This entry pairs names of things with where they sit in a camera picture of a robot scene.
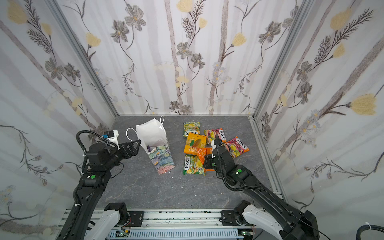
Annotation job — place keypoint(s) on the orange snack bag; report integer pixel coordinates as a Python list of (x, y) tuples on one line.
[(205, 156)]

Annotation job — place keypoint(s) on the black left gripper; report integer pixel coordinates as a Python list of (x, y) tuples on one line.
[(133, 151)]

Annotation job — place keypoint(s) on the floral paper gift bag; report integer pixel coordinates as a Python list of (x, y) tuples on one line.
[(153, 137)]

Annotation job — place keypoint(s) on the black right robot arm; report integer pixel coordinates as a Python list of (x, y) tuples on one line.
[(277, 217)]

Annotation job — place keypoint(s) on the green Fox's candy bag front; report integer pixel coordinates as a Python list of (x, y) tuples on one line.
[(193, 165)]

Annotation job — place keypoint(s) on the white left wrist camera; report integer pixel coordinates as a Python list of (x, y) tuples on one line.
[(112, 137)]

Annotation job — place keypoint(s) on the fox's fruits candy bag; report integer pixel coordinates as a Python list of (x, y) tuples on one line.
[(211, 135), (236, 147)]

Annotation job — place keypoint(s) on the Fox's fruits candy bag far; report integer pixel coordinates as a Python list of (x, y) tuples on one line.
[(211, 135)]

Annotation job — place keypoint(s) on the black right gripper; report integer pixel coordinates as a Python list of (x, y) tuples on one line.
[(219, 150)]

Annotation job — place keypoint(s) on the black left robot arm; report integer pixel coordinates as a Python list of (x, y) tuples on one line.
[(101, 155)]

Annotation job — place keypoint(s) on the Fox's fruits candy bag near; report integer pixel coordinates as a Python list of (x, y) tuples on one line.
[(236, 147)]

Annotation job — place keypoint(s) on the yellow mango snack bag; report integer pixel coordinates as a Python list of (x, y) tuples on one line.
[(193, 143)]

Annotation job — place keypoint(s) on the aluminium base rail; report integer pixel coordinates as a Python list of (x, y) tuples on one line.
[(181, 224)]

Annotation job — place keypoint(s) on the green Fox's spring tea bag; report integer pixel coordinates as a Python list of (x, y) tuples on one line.
[(191, 127)]

